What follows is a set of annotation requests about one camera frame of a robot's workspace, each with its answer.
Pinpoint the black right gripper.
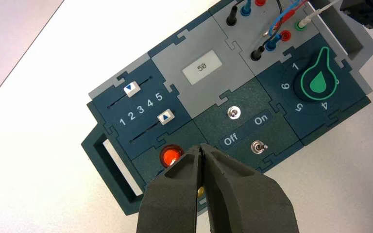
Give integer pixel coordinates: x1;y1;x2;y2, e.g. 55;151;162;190
339;0;373;30

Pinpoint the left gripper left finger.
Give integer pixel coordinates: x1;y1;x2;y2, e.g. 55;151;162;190
136;145;204;233

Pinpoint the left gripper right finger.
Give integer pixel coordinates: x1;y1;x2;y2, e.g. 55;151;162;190
200;143;300;233

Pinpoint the red jumper wire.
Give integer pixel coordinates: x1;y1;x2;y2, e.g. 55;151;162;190
254;0;311;36

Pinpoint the blue grey control box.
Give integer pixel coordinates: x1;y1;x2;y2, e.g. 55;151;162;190
81;0;373;216

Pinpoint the red push button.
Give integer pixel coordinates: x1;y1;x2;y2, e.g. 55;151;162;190
159;145;185;168

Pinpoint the white slider knob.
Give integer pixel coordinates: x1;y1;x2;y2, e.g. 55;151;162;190
157;109;175;125
123;81;141;98

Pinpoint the dark rotary knob green outline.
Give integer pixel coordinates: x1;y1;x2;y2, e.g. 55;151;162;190
292;46;340;103

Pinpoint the white display screen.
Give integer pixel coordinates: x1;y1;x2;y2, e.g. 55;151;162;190
182;50;223;86

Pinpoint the silver toggle switch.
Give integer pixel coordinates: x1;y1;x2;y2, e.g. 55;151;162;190
227;106;241;120
251;141;269;154

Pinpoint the white jumper wire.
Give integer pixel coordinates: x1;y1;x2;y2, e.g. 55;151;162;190
298;0;341;29

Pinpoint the blue jumper wire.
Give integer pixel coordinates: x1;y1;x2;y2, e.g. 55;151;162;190
240;0;306;52

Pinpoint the black jumper wire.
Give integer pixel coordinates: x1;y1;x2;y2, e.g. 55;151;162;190
225;0;284;62

